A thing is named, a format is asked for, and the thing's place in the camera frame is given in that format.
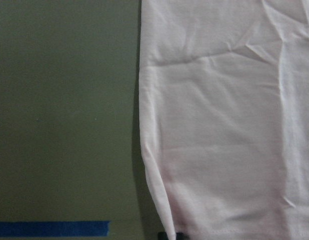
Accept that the pink Snoopy t-shirt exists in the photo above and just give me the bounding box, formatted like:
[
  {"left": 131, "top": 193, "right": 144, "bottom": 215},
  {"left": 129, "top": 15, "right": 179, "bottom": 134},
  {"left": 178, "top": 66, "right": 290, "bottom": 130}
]
[{"left": 139, "top": 0, "right": 309, "bottom": 240}]

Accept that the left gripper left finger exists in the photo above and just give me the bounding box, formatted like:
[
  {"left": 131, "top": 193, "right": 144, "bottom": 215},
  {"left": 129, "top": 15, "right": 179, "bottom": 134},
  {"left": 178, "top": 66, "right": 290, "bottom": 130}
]
[{"left": 157, "top": 232, "right": 168, "bottom": 240}]

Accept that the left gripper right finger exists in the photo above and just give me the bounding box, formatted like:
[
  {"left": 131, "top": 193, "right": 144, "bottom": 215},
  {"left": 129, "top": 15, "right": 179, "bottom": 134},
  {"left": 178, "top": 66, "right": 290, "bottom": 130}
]
[{"left": 175, "top": 232, "right": 185, "bottom": 240}]

